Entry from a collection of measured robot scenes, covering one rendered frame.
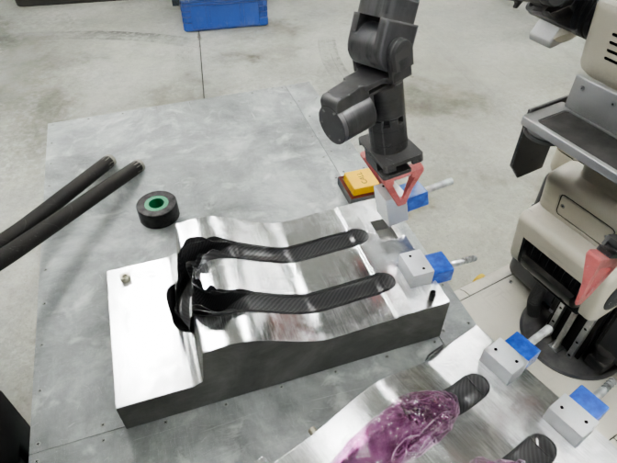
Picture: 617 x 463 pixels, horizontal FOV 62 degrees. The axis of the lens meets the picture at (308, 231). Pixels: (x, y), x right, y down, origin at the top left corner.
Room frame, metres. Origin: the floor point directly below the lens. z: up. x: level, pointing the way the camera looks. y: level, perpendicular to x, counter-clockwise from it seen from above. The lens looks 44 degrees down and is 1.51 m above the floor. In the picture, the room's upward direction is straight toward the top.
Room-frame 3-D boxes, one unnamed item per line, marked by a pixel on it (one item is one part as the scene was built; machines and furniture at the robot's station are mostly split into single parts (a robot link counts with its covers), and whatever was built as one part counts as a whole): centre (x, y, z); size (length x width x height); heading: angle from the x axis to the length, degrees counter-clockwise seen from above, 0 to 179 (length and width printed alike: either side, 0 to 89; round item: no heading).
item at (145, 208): (0.78, 0.30, 0.82); 0.08 x 0.08 x 0.04
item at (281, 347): (0.53, 0.06, 0.87); 0.50 x 0.26 x 0.14; 108
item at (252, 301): (0.53, 0.04, 0.92); 0.35 x 0.16 x 0.09; 108
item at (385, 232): (0.65, -0.14, 0.87); 0.05 x 0.05 x 0.04; 18
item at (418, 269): (0.56, -0.21, 0.89); 0.13 x 0.05 x 0.05; 108
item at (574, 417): (0.34, -0.38, 0.86); 0.13 x 0.05 x 0.05; 126
